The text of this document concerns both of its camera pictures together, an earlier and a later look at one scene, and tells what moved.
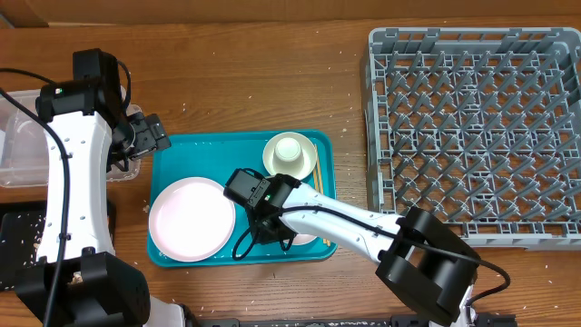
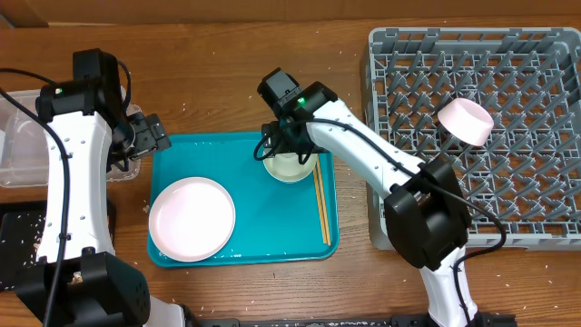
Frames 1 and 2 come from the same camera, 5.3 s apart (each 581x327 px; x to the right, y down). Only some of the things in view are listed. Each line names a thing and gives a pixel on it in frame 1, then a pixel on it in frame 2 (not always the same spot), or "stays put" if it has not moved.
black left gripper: [151, 135] stays put
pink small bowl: [300, 239] to [467, 121]
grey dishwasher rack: [480, 126] stays put
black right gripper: [260, 235] to [280, 145]
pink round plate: [191, 219] stays put
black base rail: [473, 320] stays put
